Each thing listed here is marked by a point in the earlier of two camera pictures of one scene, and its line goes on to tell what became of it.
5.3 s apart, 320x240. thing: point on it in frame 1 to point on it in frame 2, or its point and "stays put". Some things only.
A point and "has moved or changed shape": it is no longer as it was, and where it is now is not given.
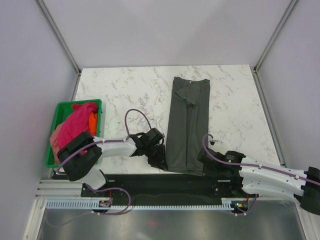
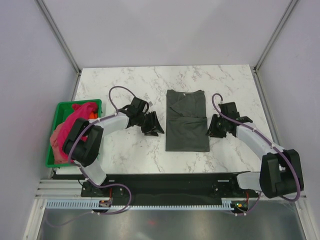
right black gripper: [207, 172] to [212, 131]
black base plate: [163, 189] stays put
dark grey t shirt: [187, 135] has moved or changed shape
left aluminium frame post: [50, 21] stays put
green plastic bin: [63, 109] stays put
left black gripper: [160, 161] to [153, 125]
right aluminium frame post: [274, 35] stays put
